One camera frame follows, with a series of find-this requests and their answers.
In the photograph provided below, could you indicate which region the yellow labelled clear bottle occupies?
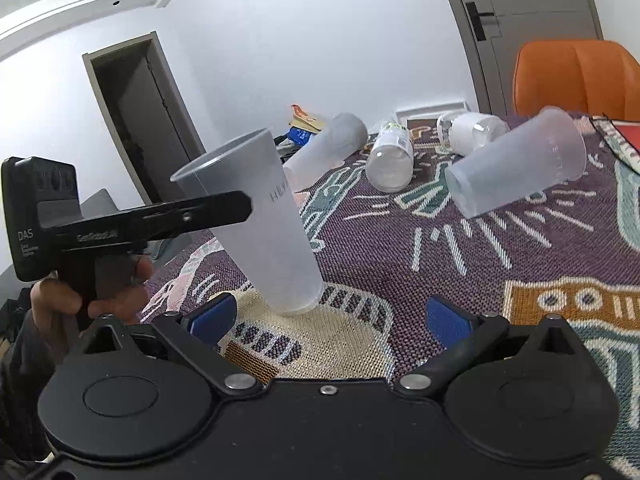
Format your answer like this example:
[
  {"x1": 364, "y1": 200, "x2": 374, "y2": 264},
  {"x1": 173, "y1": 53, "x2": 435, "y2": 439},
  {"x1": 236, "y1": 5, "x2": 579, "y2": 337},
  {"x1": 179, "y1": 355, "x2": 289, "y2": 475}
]
[{"x1": 366, "y1": 120, "x2": 414, "y2": 194}]

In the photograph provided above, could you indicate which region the black door handle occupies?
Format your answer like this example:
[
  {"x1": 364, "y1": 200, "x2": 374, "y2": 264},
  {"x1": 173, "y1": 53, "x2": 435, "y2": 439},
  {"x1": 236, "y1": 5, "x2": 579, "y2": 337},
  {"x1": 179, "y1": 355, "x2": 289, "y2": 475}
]
[{"x1": 465, "y1": 1, "x2": 496, "y2": 42}]

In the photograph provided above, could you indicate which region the blue white bag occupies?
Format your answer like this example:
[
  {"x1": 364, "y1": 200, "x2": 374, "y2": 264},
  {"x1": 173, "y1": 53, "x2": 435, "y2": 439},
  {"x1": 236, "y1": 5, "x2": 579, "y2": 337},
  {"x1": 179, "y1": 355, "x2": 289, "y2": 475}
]
[{"x1": 286, "y1": 127, "x2": 314, "y2": 146}]

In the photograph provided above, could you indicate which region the orange chair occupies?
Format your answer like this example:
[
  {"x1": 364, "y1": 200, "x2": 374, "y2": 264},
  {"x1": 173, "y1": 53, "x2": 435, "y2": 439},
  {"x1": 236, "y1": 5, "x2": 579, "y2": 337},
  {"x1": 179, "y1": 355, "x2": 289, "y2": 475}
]
[{"x1": 512, "y1": 40, "x2": 639, "y2": 122}]

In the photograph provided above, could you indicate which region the dark open doorway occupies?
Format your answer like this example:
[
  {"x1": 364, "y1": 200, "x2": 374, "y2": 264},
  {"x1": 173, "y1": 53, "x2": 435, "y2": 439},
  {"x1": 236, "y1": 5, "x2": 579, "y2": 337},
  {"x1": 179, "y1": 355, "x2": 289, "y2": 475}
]
[{"x1": 82, "y1": 32, "x2": 205, "y2": 204}]

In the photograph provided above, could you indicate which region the red book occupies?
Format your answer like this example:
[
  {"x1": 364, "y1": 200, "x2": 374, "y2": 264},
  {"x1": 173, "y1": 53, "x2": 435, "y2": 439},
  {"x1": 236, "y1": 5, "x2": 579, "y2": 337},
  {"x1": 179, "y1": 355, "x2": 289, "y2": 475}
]
[{"x1": 613, "y1": 120, "x2": 640, "y2": 152}]

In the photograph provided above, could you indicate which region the orange beige paper bag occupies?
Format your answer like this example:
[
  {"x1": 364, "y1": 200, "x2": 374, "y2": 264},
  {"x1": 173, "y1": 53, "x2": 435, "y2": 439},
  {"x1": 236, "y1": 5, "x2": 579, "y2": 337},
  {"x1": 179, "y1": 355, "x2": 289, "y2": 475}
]
[{"x1": 290, "y1": 104, "x2": 326, "y2": 133}]

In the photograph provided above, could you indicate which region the patterned woven table cloth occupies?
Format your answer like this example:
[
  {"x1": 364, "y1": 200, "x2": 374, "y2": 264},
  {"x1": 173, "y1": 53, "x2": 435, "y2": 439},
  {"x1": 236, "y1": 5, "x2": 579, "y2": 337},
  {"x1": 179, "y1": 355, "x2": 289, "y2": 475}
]
[{"x1": 142, "y1": 117, "x2": 639, "y2": 478}]

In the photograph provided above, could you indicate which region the frosted plastic cup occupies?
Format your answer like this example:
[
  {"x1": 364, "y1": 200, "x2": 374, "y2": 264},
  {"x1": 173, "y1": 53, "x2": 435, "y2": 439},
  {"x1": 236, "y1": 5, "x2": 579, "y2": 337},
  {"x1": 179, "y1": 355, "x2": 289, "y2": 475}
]
[
  {"x1": 170, "y1": 128, "x2": 324, "y2": 315},
  {"x1": 283, "y1": 113, "x2": 368, "y2": 193},
  {"x1": 445, "y1": 107, "x2": 587, "y2": 219}
]

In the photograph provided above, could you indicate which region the grey door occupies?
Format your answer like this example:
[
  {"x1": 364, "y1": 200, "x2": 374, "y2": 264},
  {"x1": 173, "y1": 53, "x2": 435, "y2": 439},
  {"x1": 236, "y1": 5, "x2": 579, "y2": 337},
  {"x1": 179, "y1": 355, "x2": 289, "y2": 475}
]
[{"x1": 449, "y1": 0, "x2": 603, "y2": 116}]

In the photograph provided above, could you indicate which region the white plastic bottle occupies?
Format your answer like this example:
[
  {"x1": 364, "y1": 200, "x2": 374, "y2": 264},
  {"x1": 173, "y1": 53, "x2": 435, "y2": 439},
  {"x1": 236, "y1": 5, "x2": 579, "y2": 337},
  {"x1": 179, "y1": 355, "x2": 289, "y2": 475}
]
[{"x1": 436, "y1": 110, "x2": 510, "y2": 156}]

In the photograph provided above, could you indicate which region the person's left hand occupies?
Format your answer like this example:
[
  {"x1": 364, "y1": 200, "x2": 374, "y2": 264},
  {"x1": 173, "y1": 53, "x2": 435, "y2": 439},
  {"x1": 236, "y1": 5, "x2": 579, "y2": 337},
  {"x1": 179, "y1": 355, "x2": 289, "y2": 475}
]
[{"x1": 29, "y1": 253, "x2": 155, "y2": 331}]

